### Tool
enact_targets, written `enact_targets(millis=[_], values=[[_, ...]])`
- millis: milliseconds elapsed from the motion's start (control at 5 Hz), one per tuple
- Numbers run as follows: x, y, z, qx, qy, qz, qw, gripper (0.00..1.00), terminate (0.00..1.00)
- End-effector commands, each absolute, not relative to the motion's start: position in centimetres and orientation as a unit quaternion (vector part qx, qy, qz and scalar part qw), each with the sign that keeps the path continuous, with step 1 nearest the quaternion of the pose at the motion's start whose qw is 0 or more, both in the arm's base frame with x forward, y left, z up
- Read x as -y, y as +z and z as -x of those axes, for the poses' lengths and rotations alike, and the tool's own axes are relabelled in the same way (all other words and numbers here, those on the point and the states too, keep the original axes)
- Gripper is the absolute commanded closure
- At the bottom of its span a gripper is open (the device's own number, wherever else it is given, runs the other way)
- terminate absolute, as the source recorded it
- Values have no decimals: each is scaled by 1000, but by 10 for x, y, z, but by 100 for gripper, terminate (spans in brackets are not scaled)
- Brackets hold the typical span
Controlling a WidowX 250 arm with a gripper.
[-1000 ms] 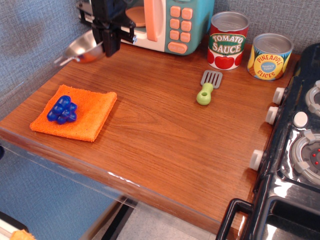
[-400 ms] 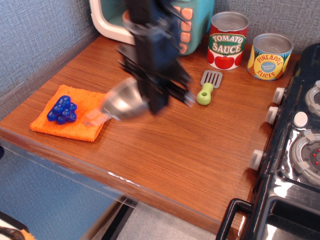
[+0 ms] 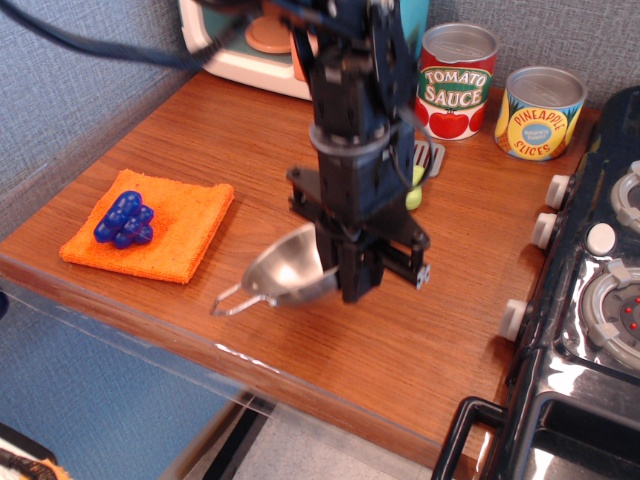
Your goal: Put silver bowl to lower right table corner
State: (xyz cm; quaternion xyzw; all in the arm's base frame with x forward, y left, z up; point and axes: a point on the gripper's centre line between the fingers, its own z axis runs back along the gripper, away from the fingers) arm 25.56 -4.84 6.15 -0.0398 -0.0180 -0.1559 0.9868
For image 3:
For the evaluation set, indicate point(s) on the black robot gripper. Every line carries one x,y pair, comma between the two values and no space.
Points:
356,200

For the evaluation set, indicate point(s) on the silver metal bowl with handles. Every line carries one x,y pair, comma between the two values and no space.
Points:
288,272

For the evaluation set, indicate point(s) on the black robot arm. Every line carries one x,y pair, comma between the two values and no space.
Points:
362,79

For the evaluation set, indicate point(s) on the white stove knob bottom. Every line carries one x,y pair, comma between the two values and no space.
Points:
512,318

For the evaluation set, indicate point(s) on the white stove knob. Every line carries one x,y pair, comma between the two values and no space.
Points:
512,318
556,191
543,229

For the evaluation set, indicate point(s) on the orange folded cloth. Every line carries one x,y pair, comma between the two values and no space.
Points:
187,217

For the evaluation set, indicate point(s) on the white stove knob middle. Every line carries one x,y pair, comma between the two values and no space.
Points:
543,229

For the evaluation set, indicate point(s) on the teal toy microwave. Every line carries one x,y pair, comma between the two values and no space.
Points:
277,70

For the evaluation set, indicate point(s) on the blue toy grapes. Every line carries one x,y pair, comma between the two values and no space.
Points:
126,223

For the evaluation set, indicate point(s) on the tomato sauce can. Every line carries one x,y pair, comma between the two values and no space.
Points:
456,71

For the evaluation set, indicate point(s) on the white stove knob top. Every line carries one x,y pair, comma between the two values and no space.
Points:
556,191

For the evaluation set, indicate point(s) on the pineapple slices can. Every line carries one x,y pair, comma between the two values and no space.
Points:
539,112

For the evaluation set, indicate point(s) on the black toy stove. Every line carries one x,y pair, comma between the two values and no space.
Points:
572,408

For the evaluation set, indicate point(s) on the orange object bottom left corner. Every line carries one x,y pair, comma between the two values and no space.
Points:
32,469

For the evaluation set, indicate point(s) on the green handled toy spatula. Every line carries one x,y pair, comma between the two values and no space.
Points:
427,161

